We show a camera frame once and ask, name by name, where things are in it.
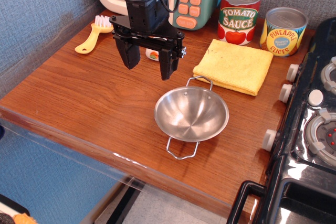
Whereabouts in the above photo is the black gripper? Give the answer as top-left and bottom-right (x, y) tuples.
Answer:
(110, 0), (186, 81)

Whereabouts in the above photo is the toy sushi roll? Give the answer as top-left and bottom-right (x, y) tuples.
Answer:
(145, 48), (159, 61)

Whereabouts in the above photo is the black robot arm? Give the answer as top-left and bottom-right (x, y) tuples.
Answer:
(110, 0), (186, 80)

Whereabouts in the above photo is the yellow dish brush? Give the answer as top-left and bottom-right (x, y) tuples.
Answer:
(75, 15), (113, 55)

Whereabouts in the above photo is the small steel wok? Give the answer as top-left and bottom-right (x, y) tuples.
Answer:
(154, 76), (229, 160)

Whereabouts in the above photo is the yellow folded cloth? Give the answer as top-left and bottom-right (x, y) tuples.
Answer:
(193, 39), (273, 97)

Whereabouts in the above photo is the tomato sauce can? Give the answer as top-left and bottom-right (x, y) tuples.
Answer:
(217, 0), (261, 46)

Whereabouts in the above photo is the pineapple slices can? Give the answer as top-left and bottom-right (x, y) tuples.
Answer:
(259, 7), (308, 57)

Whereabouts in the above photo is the black toy stove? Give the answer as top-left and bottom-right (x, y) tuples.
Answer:
(227, 18), (335, 223)

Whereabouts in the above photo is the orange fuzzy object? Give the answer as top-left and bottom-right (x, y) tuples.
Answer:
(13, 213), (37, 224)

